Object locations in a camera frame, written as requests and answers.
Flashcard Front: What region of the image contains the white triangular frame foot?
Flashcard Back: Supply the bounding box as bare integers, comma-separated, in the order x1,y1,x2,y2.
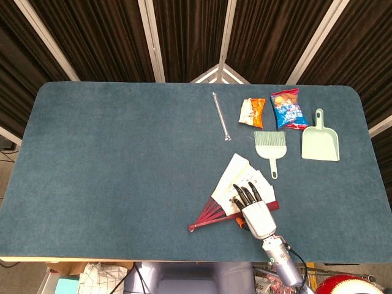
189,61,249,85

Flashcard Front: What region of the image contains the white partition frame post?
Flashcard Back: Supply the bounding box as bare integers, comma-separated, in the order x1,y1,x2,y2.
13,0,80,82
137,0,166,83
219,0,238,65
0,125,22,146
286,0,350,85
369,115,392,138

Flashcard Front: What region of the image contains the orange white snack packet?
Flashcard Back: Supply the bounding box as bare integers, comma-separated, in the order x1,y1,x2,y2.
238,97,266,129

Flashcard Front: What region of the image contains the red ribbed paper folding fan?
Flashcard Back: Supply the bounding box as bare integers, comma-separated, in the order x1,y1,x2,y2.
187,153,280,233

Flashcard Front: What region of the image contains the teal box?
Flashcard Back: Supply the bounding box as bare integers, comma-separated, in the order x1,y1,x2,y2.
54,277,81,294

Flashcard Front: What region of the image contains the white checked cloth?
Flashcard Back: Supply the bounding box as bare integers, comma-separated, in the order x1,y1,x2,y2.
78,262,129,294

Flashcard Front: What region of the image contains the mint green dustpan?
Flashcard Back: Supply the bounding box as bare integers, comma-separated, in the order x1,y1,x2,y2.
301,108,341,162

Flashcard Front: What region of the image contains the clear wrapped straw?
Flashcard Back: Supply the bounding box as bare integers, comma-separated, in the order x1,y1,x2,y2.
212,91,233,141

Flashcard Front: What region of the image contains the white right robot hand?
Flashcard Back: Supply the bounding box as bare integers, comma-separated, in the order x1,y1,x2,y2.
230,181,278,239

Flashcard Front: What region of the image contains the dark brown pleated curtain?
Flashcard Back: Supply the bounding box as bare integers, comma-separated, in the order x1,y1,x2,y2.
0,0,392,148

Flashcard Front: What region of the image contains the metal wire cart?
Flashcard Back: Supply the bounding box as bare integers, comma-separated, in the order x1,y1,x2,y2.
252,262,377,294

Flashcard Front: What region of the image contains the brown cardboard box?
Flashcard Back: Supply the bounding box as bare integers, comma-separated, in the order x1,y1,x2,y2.
45,262,134,276

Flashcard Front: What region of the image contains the blue red snack packet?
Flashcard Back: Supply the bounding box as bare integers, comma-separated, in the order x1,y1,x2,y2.
269,88,309,130

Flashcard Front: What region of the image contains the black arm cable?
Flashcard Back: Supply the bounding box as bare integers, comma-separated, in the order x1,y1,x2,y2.
284,241,311,294

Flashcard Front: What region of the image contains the purple robot torso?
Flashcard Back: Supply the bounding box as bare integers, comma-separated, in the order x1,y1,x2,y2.
124,262,255,294

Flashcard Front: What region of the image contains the mint green hand brush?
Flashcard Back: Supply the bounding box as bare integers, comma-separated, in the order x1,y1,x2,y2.
254,130,288,179

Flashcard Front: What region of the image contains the blue felt table cover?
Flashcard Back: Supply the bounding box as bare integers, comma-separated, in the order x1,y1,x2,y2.
0,81,392,264

